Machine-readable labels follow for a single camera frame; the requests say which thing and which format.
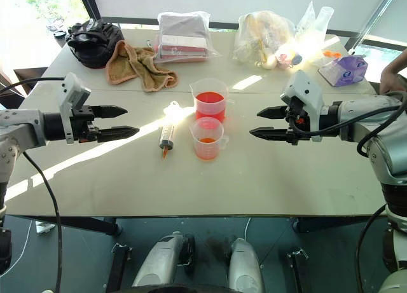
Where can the small orange plastic piece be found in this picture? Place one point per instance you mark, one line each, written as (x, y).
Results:
(330, 54)

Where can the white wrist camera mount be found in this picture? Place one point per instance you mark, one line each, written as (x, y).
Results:
(306, 89)
(73, 89)

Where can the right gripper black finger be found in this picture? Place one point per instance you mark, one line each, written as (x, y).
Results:
(270, 134)
(275, 112)

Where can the clear plastic flask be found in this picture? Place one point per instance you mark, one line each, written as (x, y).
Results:
(324, 19)

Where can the black bag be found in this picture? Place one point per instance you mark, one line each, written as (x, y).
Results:
(92, 42)

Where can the black window frame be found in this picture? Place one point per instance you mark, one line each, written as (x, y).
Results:
(90, 4)

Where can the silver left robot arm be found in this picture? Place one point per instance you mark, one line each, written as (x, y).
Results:
(22, 127)

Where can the large beaker red liquid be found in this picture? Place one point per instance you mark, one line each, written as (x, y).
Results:
(210, 104)

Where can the small beaker orange liquid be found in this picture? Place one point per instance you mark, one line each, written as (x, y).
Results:
(208, 143)

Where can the silver left robot leg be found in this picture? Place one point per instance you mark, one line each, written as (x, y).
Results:
(159, 261)

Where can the person's bare hand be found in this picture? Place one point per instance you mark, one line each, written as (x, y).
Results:
(394, 77)

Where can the crumpled clear plastic bag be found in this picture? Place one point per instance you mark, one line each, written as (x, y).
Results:
(306, 18)

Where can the plastic bag with toys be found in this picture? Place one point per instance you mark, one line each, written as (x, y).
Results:
(260, 32)

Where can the clear syringe with orange tip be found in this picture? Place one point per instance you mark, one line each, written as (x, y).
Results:
(166, 135)

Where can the black floor bracket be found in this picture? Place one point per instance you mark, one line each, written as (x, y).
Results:
(300, 270)
(119, 267)

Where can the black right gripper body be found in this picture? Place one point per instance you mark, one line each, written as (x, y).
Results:
(298, 121)

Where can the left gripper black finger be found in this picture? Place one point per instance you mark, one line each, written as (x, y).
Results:
(117, 134)
(109, 111)

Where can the silver robot leg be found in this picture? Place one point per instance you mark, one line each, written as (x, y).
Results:
(159, 261)
(243, 267)

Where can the small black round lid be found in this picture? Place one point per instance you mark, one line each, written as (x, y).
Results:
(59, 34)

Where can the pink toy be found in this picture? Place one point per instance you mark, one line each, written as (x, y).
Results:
(284, 60)

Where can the white egg toy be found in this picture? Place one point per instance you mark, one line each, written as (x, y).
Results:
(270, 63)

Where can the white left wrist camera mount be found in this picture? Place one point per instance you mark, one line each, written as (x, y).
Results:
(73, 89)

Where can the plastic bag with folded cloths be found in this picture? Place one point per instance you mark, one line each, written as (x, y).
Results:
(184, 35)

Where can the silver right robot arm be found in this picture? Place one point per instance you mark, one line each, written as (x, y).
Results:
(365, 115)

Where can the black table frame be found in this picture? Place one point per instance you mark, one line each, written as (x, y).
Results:
(86, 224)

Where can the purple tissue pack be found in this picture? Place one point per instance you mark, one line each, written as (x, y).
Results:
(345, 70)

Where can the brown towel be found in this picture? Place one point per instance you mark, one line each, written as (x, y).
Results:
(140, 64)

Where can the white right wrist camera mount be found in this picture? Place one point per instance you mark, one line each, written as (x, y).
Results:
(306, 89)

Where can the silver right robot leg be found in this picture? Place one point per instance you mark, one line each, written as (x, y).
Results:
(243, 267)

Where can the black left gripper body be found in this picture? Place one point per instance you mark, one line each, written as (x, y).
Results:
(83, 115)

